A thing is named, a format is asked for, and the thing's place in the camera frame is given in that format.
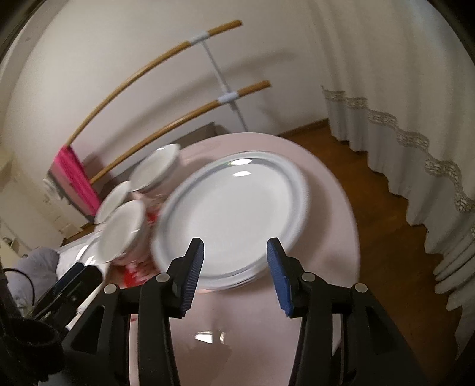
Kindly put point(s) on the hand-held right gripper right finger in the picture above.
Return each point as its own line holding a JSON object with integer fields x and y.
{"x": 279, "y": 274}

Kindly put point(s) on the pink cloth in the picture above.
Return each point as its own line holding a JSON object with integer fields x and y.
{"x": 72, "y": 174}

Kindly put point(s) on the white lace-trimmed curtain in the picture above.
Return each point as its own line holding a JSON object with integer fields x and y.
{"x": 389, "y": 74}

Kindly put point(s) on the short wooden barre rail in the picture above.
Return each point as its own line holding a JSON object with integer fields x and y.
{"x": 185, "y": 117}

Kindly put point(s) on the round pink printed table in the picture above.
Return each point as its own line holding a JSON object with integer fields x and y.
{"x": 326, "y": 230}

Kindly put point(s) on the white barre stand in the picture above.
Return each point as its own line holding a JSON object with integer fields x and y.
{"x": 219, "y": 74}

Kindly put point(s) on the white bowl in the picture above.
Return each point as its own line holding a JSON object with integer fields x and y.
{"x": 113, "y": 200}
{"x": 156, "y": 167}
{"x": 122, "y": 230}

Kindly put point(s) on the grey plastic bag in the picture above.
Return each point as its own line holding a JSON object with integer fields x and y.
{"x": 37, "y": 263}

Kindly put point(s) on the long wooden barre rail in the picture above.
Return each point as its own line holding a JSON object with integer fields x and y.
{"x": 174, "y": 49}

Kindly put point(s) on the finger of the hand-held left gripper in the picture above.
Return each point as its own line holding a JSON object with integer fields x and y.
{"x": 70, "y": 274}
{"x": 83, "y": 285}

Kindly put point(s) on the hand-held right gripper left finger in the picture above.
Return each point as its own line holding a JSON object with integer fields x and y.
{"x": 193, "y": 271}

